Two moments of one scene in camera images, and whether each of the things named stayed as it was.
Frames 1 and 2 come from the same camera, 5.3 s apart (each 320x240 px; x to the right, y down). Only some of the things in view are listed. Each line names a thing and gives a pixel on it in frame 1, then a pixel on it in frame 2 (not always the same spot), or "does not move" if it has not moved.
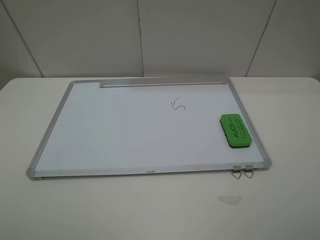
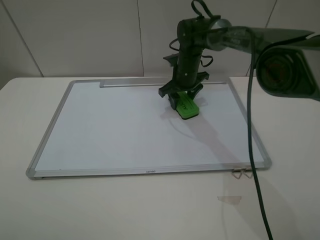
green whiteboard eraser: [236, 132] to [186, 107]
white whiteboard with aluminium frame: [101, 127] does not move
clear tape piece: [230, 200] does not move
